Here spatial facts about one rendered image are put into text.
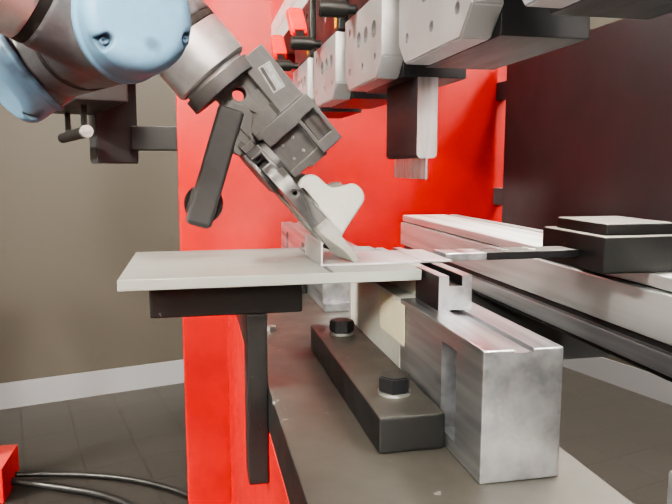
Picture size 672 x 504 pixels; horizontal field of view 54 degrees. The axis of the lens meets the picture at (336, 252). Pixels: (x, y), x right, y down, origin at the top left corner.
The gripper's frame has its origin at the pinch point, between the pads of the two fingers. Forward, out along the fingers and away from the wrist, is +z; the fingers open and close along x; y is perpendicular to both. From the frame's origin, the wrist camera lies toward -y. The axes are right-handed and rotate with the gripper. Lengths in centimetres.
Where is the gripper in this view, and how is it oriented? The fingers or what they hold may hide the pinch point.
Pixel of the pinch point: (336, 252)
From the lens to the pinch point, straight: 65.6
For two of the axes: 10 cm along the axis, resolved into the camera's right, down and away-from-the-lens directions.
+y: 7.4, -6.6, 0.7
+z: 6.4, 7.4, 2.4
